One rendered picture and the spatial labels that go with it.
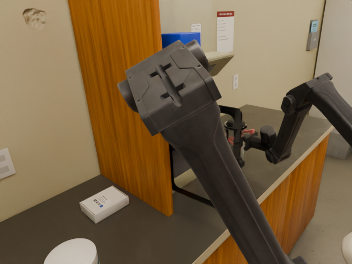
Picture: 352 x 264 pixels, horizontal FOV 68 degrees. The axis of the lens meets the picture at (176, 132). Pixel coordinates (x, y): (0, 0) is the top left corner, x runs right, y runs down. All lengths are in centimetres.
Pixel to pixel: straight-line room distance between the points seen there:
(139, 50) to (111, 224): 65
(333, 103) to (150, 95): 61
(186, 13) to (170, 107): 82
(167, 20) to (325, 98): 56
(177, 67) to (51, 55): 97
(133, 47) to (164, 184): 49
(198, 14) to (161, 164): 58
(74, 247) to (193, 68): 66
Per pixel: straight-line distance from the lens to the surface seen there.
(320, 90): 81
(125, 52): 93
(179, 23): 102
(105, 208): 111
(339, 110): 79
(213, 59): 100
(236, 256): 130
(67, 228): 113
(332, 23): 386
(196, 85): 24
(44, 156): 128
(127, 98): 32
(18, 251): 113
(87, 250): 80
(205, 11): 114
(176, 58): 29
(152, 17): 81
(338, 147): 368
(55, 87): 123
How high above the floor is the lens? 164
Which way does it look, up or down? 23 degrees down
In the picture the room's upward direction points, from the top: 3 degrees counter-clockwise
